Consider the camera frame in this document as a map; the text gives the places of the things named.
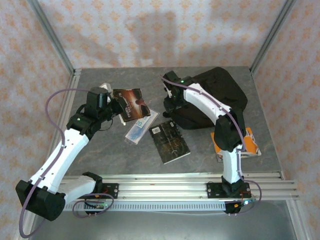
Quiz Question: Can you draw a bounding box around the grey metal lower panel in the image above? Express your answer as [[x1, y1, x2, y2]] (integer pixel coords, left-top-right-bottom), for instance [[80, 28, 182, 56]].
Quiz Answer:
[[27, 209, 298, 240]]

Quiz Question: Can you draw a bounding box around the dark red paperback book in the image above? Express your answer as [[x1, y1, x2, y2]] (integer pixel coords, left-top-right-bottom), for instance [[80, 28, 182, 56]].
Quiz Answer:
[[112, 87, 152, 123]]

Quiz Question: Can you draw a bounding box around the aluminium frame mounting rail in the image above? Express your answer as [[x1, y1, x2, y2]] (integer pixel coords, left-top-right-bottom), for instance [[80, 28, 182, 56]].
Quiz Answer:
[[27, 174, 300, 201]]

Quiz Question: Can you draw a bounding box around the orange blue photo-cover book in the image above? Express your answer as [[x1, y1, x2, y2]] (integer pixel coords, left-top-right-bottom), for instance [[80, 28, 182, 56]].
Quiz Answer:
[[210, 126, 263, 163]]

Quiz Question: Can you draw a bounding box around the white slotted cable duct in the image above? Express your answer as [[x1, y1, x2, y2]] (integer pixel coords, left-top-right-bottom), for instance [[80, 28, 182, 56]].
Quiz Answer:
[[63, 201, 227, 212]]

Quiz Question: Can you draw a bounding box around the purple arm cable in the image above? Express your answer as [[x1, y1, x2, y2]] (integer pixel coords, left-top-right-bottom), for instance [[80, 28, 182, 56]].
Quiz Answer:
[[19, 88, 115, 238], [161, 74, 263, 216]]

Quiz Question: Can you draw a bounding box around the aluminium frame side rail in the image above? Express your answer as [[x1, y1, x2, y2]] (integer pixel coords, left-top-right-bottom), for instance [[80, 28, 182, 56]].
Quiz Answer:
[[41, 69, 82, 181]]

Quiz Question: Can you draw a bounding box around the black paperback book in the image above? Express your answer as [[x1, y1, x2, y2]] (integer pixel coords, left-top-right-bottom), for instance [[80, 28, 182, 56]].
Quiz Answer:
[[149, 119, 191, 165]]

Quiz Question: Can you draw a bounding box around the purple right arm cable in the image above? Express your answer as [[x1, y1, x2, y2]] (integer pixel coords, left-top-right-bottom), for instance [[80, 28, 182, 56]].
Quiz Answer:
[[161, 74, 263, 216]]

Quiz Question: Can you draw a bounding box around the clear blue ruler pack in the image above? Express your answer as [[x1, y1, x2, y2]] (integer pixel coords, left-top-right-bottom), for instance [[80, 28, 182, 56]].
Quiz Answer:
[[124, 109, 161, 146]]

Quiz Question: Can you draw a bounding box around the aluminium frame corner post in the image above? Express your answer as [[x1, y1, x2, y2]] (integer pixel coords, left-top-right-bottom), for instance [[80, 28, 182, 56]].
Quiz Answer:
[[249, 0, 297, 73], [27, 0, 76, 73]]

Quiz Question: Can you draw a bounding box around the black backpack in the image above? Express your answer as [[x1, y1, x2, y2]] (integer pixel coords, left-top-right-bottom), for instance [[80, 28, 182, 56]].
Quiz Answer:
[[162, 66, 249, 131]]

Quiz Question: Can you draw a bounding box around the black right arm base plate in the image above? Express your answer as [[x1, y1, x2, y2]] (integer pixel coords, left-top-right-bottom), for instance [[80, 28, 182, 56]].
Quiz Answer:
[[206, 181, 252, 200]]

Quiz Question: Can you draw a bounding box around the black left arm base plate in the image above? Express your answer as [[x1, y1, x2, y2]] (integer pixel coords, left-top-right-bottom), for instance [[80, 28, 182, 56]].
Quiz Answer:
[[94, 182, 120, 200]]

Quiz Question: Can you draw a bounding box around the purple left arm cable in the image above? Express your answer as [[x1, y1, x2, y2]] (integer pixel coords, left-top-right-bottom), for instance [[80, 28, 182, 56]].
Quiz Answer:
[[19, 88, 115, 238]]

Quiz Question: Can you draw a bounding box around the small circuit board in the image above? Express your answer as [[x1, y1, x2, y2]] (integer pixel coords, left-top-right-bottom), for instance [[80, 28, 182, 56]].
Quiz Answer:
[[233, 198, 257, 209], [84, 199, 109, 210]]

